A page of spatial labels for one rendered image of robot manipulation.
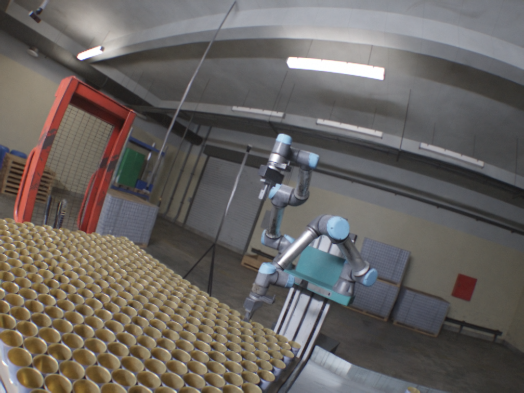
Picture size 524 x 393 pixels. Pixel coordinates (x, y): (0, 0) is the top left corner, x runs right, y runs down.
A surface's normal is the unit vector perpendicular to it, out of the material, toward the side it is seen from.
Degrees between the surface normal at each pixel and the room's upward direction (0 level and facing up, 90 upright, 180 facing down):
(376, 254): 92
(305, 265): 90
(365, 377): 90
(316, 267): 90
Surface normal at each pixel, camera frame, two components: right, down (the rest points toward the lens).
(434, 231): -0.39, -0.20
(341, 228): 0.28, -0.04
